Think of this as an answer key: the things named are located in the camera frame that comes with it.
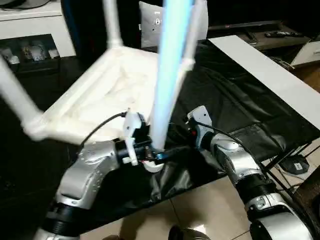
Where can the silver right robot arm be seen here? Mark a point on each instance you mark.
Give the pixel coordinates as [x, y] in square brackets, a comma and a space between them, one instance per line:
[240, 165]

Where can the white plastic table leg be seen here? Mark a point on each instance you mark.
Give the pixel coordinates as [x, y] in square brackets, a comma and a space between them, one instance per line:
[17, 100]
[112, 25]
[172, 50]
[200, 20]

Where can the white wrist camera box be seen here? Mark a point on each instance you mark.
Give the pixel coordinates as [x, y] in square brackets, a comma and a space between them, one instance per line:
[134, 125]
[200, 117]

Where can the black remote control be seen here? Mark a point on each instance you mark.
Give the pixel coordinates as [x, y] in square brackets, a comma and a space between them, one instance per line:
[277, 34]

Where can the white flat board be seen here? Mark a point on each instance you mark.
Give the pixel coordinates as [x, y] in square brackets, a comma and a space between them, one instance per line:
[270, 75]

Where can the white glass-door cabinet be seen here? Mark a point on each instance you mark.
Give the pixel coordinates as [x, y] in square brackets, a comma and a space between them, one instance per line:
[35, 25]

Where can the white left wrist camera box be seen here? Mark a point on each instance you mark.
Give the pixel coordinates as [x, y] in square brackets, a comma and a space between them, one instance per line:
[134, 125]

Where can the black stand leg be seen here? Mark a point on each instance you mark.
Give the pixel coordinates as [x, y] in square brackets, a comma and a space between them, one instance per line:
[290, 155]

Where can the black low shelf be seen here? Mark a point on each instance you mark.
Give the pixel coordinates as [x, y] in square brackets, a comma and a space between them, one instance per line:
[250, 30]

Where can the white side cabinet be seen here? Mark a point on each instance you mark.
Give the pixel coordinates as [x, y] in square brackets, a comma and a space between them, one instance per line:
[307, 52]

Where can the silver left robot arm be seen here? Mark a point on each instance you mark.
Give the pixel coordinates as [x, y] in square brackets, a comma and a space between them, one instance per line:
[85, 175]

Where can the dark right robot foot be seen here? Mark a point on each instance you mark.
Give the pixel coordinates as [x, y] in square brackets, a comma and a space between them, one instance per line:
[187, 233]

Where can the black work mat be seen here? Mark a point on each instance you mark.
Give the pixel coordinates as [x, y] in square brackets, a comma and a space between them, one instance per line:
[235, 105]

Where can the white plastic table top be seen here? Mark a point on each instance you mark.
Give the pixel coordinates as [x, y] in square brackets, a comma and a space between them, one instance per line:
[100, 90]

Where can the black cabinet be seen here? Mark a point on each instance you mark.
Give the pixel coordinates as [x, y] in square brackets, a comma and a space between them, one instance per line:
[90, 20]

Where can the black box white label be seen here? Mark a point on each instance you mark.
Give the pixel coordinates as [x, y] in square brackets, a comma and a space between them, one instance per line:
[295, 164]

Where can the light grey cushion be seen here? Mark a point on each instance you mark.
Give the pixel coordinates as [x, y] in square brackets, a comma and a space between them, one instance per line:
[150, 25]

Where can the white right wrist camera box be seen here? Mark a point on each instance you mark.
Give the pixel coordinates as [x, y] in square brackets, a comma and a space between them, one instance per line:
[200, 117]

